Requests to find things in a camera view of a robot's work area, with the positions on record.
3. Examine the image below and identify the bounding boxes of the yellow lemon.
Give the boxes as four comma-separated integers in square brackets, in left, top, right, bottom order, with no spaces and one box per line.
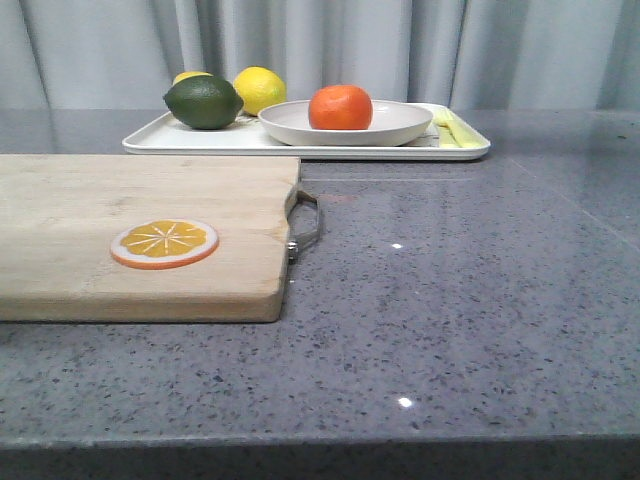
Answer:
[233,66,287,116]
[173,71,210,85]

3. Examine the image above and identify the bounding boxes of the yellow lemon right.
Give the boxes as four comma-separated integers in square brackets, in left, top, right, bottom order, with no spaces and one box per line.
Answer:
[233,66,287,116]

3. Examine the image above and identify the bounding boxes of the dark green lime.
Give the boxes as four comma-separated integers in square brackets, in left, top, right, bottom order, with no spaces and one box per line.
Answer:
[163,75,244,130]

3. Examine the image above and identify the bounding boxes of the orange mandarin fruit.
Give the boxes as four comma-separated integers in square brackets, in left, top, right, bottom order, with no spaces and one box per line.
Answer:
[308,85,373,130]

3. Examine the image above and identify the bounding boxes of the wooden cutting board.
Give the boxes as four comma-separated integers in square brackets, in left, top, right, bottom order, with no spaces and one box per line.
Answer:
[1,154,320,322]

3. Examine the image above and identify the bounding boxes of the grey curtain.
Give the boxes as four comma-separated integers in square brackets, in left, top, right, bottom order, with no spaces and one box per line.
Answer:
[1,1,639,110]

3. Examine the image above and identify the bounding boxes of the yellow lemon left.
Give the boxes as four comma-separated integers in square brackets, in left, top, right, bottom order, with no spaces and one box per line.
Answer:
[173,71,210,85]

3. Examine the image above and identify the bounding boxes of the yellow plastic fork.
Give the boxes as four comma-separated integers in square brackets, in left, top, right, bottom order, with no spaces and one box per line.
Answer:
[434,109,489,149]

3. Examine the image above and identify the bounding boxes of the white bear tray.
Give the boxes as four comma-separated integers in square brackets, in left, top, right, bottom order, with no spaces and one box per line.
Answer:
[122,103,491,161]

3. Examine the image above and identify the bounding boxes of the beige round plate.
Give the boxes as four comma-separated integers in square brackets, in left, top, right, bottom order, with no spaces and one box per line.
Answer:
[258,100,433,147]

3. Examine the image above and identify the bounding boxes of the orange slice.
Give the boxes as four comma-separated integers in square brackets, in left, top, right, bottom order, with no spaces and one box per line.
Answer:
[110,219,219,270]

